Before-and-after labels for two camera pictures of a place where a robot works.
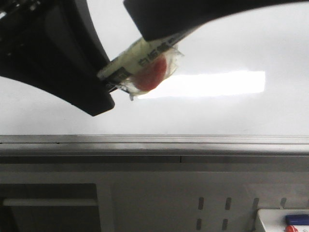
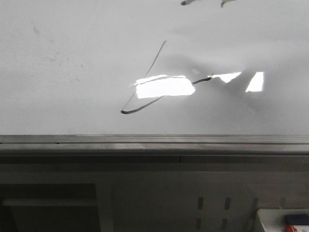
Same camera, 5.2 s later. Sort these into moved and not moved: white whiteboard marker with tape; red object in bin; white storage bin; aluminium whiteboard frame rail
Moved: white whiteboard marker with tape
Not moved: white storage bin; red object in bin; aluminium whiteboard frame rail
